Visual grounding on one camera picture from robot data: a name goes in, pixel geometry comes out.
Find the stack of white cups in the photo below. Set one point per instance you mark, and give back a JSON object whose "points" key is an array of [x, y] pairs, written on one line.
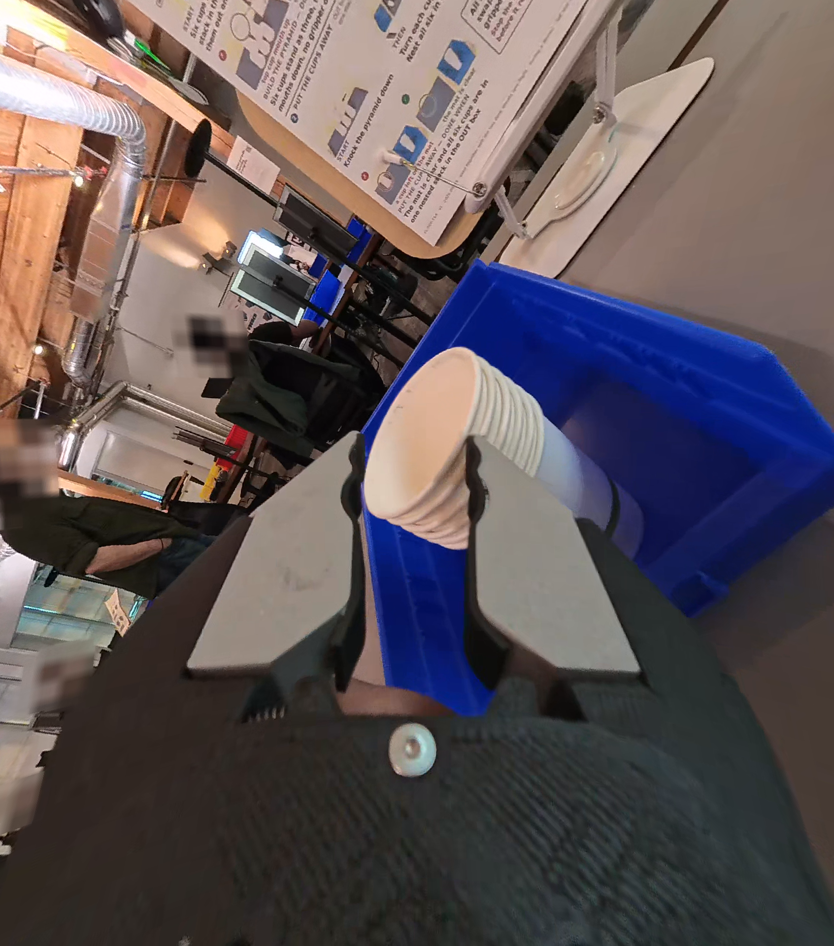
{"points": [[424, 436]]}

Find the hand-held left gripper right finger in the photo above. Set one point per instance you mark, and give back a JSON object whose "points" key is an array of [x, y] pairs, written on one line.
{"points": [[550, 591]]}

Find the white tablet stand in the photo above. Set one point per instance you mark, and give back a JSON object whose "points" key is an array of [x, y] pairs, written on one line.
{"points": [[653, 96]]}

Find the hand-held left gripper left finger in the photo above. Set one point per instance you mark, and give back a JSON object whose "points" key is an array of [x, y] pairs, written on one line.
{"points": [[276, 584]]}

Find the grey monitor on stand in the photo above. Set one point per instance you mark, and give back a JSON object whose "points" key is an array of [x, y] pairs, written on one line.
{"points": [[269, 270]]}

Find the blue plastic bin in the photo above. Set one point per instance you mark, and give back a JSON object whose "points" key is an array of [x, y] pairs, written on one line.
{"points": [[720, 443]]}

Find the silver ventilation duct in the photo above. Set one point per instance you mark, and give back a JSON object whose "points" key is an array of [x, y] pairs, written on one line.
{"points": [[55, 96]]}

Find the black panel on stand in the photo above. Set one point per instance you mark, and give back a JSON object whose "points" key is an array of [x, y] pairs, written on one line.
{"points": [[313, 218]]}

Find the printed instruction sheet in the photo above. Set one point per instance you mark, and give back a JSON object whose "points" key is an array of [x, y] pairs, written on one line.
{"points": [[402, 89]]}

